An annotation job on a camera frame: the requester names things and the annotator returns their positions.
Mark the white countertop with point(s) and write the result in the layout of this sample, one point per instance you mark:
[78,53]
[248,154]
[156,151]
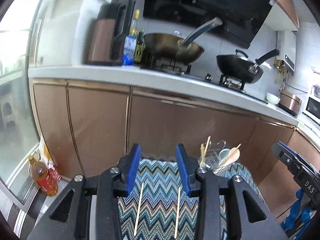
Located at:
[133,76]

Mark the bamboo chopstick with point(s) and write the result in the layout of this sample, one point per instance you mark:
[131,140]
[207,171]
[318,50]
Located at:
[217,170]
[203,154]
[177,212]
[138,209]
[207,145]

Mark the pale blue ceramic spoon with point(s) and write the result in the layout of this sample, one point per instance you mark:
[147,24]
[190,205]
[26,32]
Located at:
[223,156]

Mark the dark sauce bottle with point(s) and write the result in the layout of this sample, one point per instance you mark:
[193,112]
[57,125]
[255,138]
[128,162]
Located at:
[140,46]

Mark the white bowl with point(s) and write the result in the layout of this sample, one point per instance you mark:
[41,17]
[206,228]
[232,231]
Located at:
[272,99]

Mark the copper lower cabinets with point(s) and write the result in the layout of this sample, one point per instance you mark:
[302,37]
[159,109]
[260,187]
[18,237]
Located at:
[88,126]

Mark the yellow cap oil bottle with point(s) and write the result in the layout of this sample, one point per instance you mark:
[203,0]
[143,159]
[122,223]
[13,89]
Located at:
[133,28]

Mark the red snack bag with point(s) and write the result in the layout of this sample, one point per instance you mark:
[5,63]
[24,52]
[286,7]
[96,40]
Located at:
[49,162]

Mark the white microwave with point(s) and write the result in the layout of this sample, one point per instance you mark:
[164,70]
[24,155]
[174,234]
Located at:
[312,108]

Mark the copper electric kettle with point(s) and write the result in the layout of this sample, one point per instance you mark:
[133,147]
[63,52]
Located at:
[110,30]

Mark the bronze wok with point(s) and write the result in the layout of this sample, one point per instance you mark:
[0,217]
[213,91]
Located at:
[176,47]

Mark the white ceramic spoon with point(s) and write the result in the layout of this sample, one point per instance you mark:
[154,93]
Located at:
[233,158]

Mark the zigzag knitted cloth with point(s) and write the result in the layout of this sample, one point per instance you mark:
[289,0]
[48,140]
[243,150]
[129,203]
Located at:
[159,203]

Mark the copper rice cooker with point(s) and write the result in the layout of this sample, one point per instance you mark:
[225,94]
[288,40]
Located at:
[289,102]

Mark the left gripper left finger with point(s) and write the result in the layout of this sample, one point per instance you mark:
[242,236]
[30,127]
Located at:
[90,203]

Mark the black wok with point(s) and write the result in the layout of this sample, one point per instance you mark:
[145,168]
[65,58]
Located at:
[238,67]

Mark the black range hood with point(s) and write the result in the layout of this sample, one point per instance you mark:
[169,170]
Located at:
[242,19]

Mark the white storage box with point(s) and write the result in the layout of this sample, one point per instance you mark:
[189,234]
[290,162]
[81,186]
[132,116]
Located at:
[66,32]

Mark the blue gloved hand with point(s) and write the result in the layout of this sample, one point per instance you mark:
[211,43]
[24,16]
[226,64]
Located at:
[300,215]

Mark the sliding glass door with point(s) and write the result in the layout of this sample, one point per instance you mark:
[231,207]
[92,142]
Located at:
[20,26]

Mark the gas stove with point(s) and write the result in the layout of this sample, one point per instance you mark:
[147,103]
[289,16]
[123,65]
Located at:
[211,75]

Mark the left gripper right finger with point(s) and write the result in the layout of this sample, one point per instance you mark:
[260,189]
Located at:
[247,216]

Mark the white water heater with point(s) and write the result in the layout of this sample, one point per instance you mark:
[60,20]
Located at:
[286,44]

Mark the cooking oil bottle on floor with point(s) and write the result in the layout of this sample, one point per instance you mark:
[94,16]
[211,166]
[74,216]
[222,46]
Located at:
[42,177]

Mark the wire utensil holder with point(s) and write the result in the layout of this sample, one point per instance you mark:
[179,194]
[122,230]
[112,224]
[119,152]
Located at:
[212,155]

